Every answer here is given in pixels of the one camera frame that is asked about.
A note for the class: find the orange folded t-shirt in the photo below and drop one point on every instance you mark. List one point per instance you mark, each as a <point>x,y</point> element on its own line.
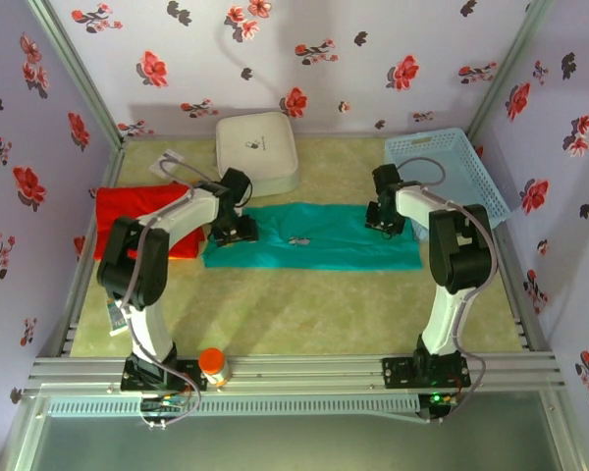
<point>184,256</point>

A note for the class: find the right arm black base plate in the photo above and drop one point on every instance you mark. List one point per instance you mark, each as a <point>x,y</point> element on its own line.
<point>397,373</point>

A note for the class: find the grey metal panel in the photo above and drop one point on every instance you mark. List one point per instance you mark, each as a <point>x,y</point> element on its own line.
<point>299,446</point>

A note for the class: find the red folded t-shirt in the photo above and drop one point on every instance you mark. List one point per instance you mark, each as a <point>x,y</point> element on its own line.
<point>127,203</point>

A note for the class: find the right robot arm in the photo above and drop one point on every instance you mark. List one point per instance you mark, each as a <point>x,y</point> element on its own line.
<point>459,245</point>

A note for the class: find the aluminium corner post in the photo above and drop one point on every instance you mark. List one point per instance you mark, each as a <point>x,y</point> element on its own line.
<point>511,59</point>
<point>76,73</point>

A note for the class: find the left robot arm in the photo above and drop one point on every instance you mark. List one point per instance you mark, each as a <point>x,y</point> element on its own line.
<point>132,265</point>

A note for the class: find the teal t-shirt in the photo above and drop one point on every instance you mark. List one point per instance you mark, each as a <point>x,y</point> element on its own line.
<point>324,245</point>

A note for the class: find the small white packet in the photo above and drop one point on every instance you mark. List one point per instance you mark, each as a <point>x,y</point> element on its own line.
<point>169,164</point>

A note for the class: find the small printed label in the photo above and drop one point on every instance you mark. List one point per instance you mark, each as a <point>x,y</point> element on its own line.
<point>115,319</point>

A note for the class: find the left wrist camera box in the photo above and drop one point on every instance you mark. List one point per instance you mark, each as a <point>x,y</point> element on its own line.
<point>235,184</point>

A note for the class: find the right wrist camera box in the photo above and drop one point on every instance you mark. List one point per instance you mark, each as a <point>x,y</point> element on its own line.
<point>387,177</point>

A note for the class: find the white zip case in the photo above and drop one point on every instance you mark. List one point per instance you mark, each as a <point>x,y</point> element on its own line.
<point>262,147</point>

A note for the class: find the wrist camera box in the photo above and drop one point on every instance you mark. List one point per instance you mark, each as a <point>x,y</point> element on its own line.
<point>235,184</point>
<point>387,177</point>

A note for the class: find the light blue plastic basket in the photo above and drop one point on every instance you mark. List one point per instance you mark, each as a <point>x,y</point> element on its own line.
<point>466,162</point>

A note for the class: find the orange-lidded white bottle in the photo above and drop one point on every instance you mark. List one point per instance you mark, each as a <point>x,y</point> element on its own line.
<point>214,365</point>

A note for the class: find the green circuit board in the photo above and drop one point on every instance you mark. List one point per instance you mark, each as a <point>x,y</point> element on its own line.
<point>163,404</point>

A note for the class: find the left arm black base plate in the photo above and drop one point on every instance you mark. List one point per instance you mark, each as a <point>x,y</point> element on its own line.
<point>191,375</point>

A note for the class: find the aluminium frame cross rail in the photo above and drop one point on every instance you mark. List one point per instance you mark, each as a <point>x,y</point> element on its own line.
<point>299,373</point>

